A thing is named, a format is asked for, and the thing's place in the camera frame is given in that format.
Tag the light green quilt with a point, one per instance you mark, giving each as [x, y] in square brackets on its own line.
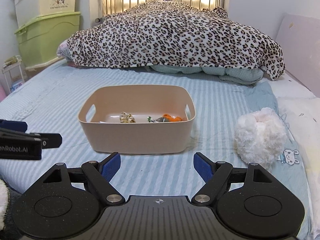
[235, 75]

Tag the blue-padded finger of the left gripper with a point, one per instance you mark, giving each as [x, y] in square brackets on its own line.
[45, 140]

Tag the green plastic storage box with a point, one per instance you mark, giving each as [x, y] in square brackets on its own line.
[39, 39]

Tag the leopard print blanket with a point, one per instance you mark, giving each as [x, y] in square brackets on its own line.
[177, 35]

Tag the white side shelf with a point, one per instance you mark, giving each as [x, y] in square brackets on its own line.
[13, 71]

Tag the green foil snack packet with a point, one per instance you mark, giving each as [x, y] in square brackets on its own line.
[150, 119]

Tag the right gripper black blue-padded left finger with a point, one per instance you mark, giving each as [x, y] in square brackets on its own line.
[64, 202]

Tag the white pillow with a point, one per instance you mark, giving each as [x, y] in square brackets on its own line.
[299, 108]

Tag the beige plastic storage basket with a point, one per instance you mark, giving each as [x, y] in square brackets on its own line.
[99, 119]

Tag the white fluffy plush toy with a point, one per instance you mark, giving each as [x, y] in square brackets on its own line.
[259, 137]

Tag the pink pillow under blanket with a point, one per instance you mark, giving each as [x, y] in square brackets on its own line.
[63, 51]

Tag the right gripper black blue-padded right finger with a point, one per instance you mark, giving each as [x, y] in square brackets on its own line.
[248, 202]

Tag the orange plush hat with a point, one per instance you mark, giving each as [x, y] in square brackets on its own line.
[169, 118]

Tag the yellow floral small packet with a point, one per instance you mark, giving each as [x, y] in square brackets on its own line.
[127, 118]

